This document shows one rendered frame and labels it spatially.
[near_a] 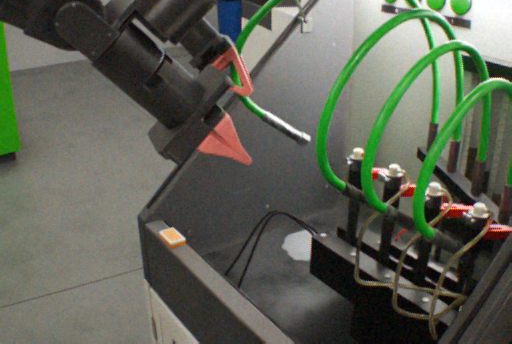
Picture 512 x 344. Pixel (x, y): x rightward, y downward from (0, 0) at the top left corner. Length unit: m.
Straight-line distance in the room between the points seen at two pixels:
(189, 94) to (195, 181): 0.58
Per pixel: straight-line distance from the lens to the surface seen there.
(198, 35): 0.86
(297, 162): 1.24
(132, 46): 0.51
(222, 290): 0.88
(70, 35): 0.48
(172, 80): 0.52
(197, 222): 1.15
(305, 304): 1.05
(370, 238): 0.97
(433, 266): 0.89
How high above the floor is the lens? 1.48
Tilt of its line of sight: 22 degrees down
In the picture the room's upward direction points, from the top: straight up
